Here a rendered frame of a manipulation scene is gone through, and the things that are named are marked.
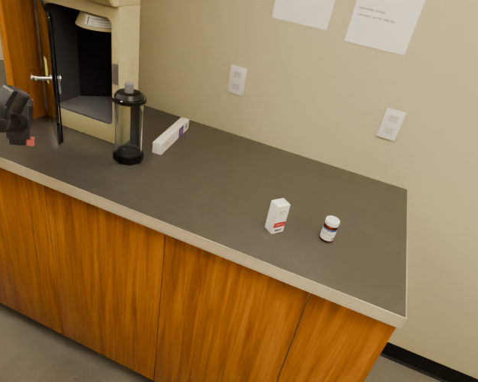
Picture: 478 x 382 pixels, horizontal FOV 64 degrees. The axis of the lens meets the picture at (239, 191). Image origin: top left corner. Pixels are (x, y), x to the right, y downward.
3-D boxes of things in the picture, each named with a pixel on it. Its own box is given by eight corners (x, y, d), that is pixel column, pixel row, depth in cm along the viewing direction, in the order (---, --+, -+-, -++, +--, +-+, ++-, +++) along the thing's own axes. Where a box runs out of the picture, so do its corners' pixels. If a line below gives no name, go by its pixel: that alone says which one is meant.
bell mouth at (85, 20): (98, 17, 141) (98, 1, 138) (139, 29, 137) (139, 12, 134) (63, 22, 127) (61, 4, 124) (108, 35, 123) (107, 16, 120)
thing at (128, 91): (134, 96, 129) (134, 76, 125) (149, 106, 124) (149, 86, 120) (108, 99, 123) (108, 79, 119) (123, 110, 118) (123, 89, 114)
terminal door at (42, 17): (48, 110, 144) (36, -8, 123) (61, 147, 123) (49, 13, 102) (46, 110, 144) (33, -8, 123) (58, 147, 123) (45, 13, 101)
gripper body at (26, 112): (31, 105, 114) (20, 104, 107) (32, 139, 116) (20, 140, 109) (8, 103, 114) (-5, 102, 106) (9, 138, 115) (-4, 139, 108)
